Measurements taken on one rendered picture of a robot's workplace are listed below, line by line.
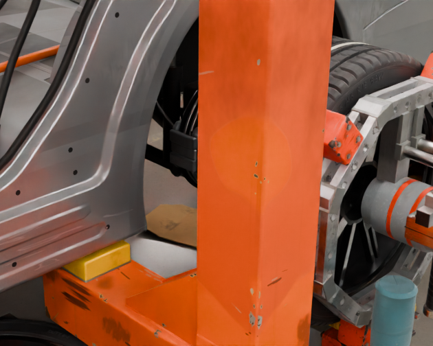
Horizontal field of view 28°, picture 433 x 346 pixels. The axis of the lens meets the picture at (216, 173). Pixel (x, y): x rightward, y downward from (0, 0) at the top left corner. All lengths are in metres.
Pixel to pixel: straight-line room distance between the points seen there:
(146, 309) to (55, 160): 0.36
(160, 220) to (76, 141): 1.82
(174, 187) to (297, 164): 2.52
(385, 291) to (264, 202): 0.51
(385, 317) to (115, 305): 0.58
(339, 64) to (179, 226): 1.86
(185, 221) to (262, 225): 2.20
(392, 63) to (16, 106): 0.86
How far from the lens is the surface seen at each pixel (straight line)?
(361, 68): 1.84
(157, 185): 3.99
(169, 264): 3.36
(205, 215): 1.54
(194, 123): 2.19
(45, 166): 1.81
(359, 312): 1.99
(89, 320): 1.99
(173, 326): 1.78
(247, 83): 1.38
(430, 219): 1.67
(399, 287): 1.88
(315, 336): 2.22
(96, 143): 1.87
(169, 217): 3.67
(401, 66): 1.96
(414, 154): 1.85
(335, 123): 1.68
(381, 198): 1.91
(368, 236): 2.11
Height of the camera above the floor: 1.72
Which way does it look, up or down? 25 degrees down
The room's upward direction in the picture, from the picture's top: 1 degrees clockwise
